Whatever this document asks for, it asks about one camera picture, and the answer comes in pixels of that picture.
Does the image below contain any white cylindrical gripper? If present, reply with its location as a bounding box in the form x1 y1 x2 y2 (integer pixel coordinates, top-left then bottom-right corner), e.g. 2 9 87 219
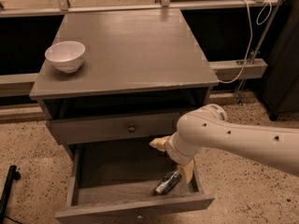
149 132 199 184

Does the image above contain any silver blue redbull can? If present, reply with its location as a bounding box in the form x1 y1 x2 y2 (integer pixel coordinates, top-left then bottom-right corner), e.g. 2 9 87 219
153 170 181 195

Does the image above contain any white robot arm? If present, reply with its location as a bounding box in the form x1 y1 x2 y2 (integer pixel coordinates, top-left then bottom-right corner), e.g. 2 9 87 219
149 104 299 182

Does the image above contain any round brass drawer knob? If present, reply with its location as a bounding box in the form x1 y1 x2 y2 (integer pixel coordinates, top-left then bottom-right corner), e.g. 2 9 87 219
128 124 135 133

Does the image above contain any open grey wooden drawer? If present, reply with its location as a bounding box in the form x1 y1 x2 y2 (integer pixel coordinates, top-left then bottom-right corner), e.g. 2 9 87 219
55 137 214 224

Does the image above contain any closed grey upper drawer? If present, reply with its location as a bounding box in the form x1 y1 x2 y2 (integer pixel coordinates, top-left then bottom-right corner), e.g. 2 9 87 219
47 110 186 145

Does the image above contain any grey wooden drawer cabinet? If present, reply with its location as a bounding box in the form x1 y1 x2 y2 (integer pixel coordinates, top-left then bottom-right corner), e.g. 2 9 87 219
30 9 217 224

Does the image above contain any dark cabinet at right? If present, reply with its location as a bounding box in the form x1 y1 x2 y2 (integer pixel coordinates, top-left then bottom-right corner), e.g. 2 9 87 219
261 0 299 120

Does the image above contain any white ceramic bowl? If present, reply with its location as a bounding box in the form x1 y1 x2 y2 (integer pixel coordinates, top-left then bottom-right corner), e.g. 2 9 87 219
45 41 86 73

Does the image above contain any black pole on floor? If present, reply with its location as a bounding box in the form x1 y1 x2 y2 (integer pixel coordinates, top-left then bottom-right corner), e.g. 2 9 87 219
0 165 21 224

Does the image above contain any slanted metal support rod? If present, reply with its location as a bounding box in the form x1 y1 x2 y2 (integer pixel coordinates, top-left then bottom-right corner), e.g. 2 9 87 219
234 0 284 105

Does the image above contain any grey metal railing frame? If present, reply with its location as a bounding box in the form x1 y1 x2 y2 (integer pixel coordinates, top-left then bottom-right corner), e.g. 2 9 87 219
0 0 291 99

